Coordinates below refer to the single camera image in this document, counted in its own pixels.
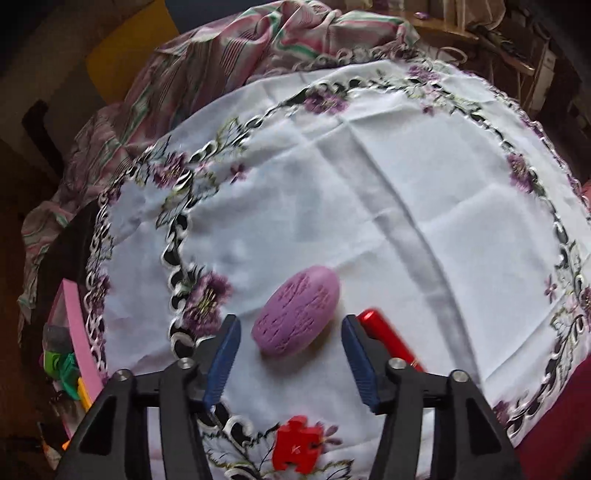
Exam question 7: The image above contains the dark red sheet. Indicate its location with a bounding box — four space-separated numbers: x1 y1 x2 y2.
519 182 591 480

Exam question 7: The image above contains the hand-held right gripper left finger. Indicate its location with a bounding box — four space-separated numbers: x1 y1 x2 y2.
55 314 243 480

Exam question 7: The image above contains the yellow headboard cushion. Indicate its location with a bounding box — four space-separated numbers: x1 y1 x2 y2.
85 0 182 88

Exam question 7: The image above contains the red puzzle piece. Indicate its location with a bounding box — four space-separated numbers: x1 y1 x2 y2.
272 415 322 474

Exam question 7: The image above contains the wooden side shelf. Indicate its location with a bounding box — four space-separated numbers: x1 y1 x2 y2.
416 0 580 118

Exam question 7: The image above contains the purple oval soap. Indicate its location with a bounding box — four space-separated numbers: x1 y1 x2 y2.
250 265 341 357

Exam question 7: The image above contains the yellow toy piece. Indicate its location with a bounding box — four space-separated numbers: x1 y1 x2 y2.
76 376 94 412

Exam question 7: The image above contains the white floral tablecloth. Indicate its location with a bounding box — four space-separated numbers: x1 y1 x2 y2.
85 62 591 480

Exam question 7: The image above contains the green plastic toy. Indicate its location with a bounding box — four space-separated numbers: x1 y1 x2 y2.
44 351 80 400

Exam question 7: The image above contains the striped pink blanket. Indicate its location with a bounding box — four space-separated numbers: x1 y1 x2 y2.
18 0 420 324

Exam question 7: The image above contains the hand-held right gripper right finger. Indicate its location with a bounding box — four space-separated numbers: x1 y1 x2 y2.
341 314 522 480

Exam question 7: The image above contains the red cylinder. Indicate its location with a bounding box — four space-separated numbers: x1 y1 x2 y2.
359 309 426 373

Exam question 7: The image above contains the pink cardboard box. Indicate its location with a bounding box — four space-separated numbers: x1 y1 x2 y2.
44 279 105 440

